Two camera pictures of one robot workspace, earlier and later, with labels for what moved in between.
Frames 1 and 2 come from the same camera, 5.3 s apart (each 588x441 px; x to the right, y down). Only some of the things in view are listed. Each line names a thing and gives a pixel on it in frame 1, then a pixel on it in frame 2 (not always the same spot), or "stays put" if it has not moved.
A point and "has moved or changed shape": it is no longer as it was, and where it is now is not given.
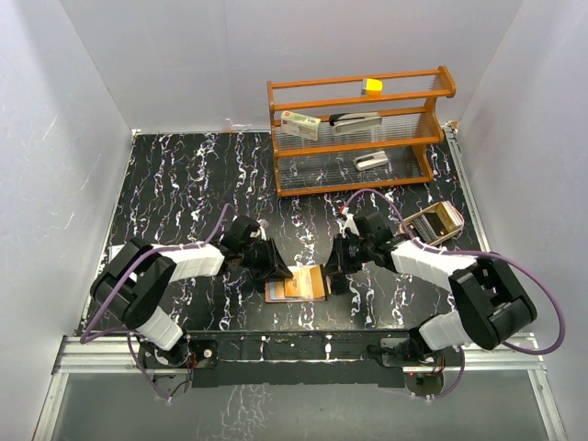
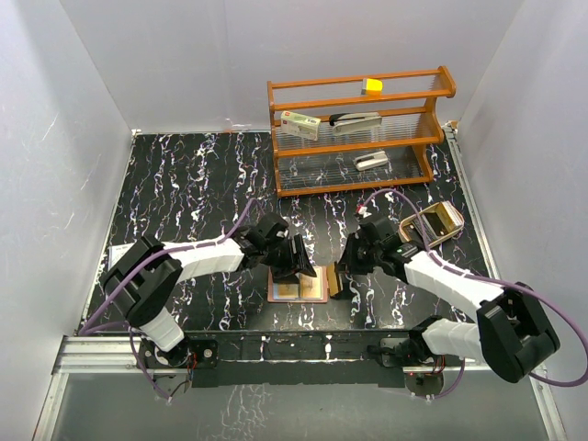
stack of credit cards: (449, 215) stays put
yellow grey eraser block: (371, 86) stays put
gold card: (317, 282) has moved or changed shape
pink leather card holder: (307, 285) stays put
